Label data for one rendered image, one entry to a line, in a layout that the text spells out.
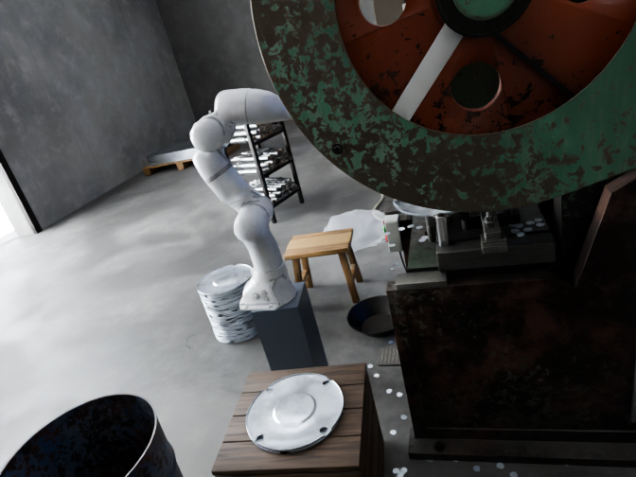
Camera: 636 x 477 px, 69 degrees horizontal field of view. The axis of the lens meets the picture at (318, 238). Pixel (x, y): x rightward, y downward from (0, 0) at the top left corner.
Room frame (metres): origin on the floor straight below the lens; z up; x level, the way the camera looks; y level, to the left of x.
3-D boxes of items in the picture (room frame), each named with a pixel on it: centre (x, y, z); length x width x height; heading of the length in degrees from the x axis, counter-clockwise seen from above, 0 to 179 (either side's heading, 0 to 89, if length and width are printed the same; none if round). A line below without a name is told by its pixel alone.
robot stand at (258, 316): (1.55, 0.20, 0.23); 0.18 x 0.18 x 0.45; 76
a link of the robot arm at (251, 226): (1.52, 0.21, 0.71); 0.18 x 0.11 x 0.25; 168
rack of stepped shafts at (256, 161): (3.80, 0.31, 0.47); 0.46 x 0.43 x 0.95; 51
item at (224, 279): (2.13, 0.51, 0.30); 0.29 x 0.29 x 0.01
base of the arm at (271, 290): (1.56, 0.24, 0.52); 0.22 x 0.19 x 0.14; 76
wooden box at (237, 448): (1.05, 0.19, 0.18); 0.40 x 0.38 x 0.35; 76
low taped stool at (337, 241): (2.23, 0.00, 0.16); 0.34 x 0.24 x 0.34; 74
